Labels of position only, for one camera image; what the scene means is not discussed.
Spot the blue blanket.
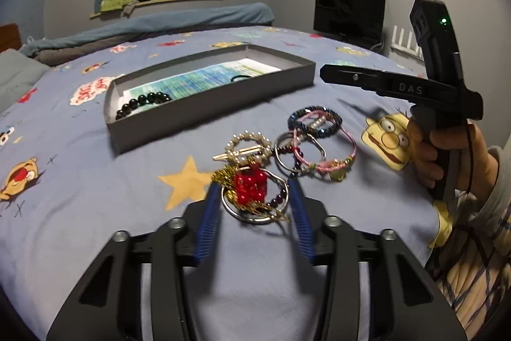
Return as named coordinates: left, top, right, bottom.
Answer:
left=24, top=2, right=275, bottom=56

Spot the silver bangle with dark beads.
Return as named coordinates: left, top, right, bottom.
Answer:
left=275, top=131, right=326, bottom=178

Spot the blue bead bracelet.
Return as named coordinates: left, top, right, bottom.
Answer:
left=287, top=107, right=343, bottom=140

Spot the dark red bead bracelet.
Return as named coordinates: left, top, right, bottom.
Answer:
left=221, top=168, right=289, bottom=225

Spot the red bead gold ornament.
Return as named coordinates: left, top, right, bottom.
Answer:
left=211, top=165, right=292, bottom=224

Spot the person's right forearm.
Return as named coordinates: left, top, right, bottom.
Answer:
left=423, top=145, right=511, bottom=326

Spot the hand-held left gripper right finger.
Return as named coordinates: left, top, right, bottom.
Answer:
left=287, top=178, right=468, bottom=341

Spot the wooden headboard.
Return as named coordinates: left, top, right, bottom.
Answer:
left=0, top=23, right=22, bottom=52

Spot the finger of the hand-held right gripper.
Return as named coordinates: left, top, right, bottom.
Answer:
left=319, top=64, right=384, bottom=96

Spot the pink woven bracelet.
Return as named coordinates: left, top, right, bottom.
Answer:
left=293, top=125, right=357, bottom=182

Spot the cartoon printed bedsheet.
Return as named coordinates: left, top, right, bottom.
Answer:
left=0, top=25, right=511, bottom=341

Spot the blue-grey pillow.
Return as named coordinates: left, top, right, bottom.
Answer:
left=0, top=49, right=50, bottom=110

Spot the black television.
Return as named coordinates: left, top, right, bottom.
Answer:
left=313, top=0, right=387, bottom=46

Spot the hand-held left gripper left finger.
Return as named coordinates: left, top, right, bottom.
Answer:
left=46, top=181, right=222, bottom=341

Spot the black bead bracelet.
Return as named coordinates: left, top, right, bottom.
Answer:
left=115, top=92, right=173, bottom=121

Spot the printed paper sheet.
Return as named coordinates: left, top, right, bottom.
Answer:
left=124, top=59, right=282, bottom=112

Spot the white rack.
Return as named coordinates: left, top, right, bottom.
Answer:
left=390, top=25, right=424, bottom=60

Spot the pearl ring bracelet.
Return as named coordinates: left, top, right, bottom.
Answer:
left=213, top=131, right=274, bottom=170

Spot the window sill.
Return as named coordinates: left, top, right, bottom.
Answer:
left=90, top=0, right=224, bottom=19

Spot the grey cardboard tray box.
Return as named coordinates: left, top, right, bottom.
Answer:
left=103, top=43, right=316, bottom=155

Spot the person's right hand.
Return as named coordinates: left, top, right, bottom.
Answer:
left=407, top=116, right=499, bottom=198

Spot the green cloth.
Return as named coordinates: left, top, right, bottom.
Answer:
left=100, top=0, right=136, bottom=11

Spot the pink pearl hair clip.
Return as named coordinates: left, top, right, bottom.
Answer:
left=297, top=113, right=332, bottom=134

